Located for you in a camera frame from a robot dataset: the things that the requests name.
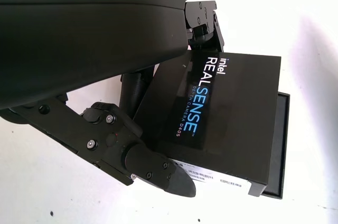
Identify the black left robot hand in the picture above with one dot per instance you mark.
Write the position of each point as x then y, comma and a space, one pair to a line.
79, 36

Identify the black RealSense box lid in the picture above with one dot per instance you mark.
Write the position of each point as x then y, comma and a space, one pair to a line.
232, 118

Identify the black box base with insert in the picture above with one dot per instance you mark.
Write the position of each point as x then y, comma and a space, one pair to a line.
280, 142

